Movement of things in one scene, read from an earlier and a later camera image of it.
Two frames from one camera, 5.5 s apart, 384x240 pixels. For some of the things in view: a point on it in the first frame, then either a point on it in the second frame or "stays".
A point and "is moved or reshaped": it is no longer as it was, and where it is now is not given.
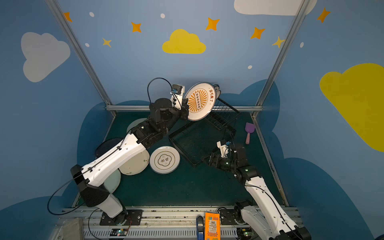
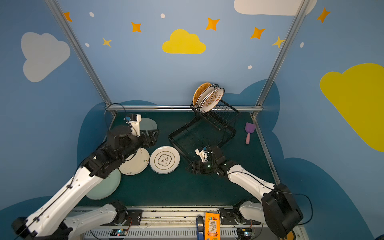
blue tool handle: [200, 227] stays
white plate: [164, 160] stays
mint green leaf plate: [112, 182] stays
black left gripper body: [184, 111] → [147, 138]
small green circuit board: [118, 232] stays
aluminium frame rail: [148, 107] stays
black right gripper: [215, 159] → [199, 167]
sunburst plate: [202, 98] is moved or reshaped
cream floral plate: [136, 163] stays
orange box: [212, 226] stays
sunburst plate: [218, 91] → [203, 98]
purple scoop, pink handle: [250, 128] stays
